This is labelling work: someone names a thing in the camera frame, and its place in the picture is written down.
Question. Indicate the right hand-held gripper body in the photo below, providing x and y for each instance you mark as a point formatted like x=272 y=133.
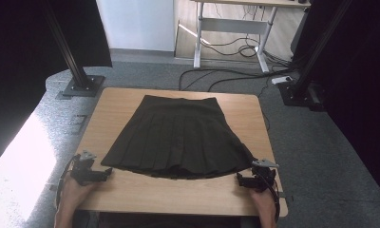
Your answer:
x=264 y=175

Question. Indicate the person's left hand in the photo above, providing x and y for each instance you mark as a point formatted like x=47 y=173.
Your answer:
x=75 y=188

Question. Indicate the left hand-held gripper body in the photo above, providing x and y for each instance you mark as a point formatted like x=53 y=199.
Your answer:
x=83 y=171

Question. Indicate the black curtain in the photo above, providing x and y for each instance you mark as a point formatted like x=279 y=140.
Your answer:
x=17 y=63
x=362 y=95

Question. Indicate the white desk frame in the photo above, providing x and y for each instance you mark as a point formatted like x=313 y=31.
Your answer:
x=232 y=26

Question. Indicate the grey floor socket cover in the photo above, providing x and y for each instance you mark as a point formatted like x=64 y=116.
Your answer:
x=79 y=124

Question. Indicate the person's right hand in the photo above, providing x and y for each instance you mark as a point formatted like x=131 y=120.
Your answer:
x=262 y=199

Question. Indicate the black pleated skirt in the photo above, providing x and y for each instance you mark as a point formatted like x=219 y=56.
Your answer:
x=178 y=136

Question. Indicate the white power strip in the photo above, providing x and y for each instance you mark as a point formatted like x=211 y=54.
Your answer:
x=281 y=79

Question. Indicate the black metal stand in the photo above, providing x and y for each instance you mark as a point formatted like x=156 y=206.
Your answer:
x=300 y=88
x=79 y=79

